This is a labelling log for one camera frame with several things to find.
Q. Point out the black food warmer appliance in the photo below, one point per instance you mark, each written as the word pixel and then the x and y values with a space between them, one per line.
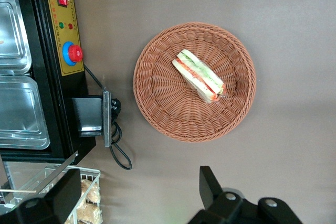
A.
pixel 47 90

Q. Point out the yellow control panel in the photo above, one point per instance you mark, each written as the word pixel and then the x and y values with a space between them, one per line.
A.
pixel 65 16

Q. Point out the black box with steel plate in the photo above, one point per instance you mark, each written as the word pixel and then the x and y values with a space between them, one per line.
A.
pixel 89 113

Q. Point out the wrapped rice cracker pack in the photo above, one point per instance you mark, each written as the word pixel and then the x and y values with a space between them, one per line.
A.
pixel 92 193
pixel 90 214

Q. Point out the triangle sandwich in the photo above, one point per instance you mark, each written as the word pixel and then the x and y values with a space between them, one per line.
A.
pixel 197 73

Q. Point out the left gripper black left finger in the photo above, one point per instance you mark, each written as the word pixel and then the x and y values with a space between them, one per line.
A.
pixel 52 203

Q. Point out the steel food pan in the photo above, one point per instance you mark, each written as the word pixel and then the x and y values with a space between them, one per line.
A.
pixel 18 113
pixel 13 37

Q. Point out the red rocker switch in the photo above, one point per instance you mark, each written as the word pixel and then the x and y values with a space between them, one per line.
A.
pixel 62 0

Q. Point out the red emergency stop button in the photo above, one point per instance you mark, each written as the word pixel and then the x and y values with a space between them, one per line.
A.
pixel 74 53

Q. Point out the round brown wicker basket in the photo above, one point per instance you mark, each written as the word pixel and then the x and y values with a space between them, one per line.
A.
pixel 162 103

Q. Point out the metal-edged glass guard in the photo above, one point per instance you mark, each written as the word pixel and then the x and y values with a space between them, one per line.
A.
pixel 57 169

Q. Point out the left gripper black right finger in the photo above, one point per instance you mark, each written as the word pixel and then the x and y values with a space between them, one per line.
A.
pixel 225 208

